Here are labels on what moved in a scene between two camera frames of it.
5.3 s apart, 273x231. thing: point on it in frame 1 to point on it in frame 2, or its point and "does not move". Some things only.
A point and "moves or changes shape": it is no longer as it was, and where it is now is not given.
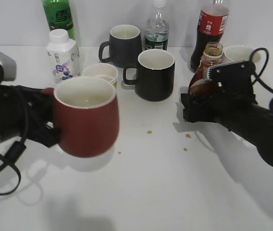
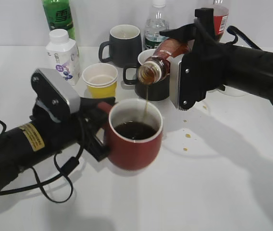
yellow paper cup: [102, 70] does not move
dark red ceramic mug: [86, 112] moves or changes shape
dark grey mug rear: [125, 45] does not move
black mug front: [155, 75] does not move
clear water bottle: [156, 32] does not move
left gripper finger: [49, 134] to [98, 145]
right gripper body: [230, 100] to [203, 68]
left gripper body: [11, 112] to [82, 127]
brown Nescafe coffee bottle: [211, 56] moves or changes shape
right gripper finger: [221, 73] to [186, 32]
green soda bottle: [59, 15] does not move
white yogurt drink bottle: [63, 56] does not move
